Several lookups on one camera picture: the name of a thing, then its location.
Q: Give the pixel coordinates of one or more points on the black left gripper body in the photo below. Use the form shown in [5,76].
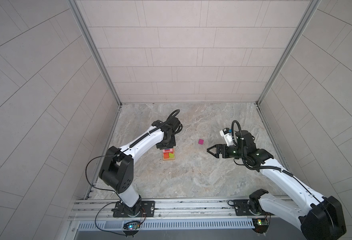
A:
[170,143]

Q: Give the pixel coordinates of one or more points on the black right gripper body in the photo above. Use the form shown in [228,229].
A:
[231,152]

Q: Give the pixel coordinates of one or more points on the natural wood plank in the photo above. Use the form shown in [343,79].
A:
[168,159]

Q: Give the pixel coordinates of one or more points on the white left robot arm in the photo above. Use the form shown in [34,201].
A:
[117,170]

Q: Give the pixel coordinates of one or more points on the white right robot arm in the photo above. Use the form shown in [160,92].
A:
[316,216]

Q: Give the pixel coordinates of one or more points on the right circuit board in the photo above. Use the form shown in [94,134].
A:
[260,222]

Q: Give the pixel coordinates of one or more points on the circuit board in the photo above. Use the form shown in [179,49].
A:
[132,226]
[260,222]

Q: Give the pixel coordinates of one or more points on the left circuit board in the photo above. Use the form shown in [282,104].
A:
[132,226]

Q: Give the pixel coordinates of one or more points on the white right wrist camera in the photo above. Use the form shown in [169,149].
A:
[226,133]

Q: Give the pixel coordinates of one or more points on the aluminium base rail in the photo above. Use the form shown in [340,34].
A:
[166,214]

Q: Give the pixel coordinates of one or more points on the aluminium corner post right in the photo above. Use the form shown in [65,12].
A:
[303,23]

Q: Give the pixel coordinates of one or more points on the aluminium corner post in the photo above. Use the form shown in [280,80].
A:
[303,23]
[73,6]

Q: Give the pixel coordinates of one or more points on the aluminium corner post left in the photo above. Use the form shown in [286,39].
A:
[73,6]

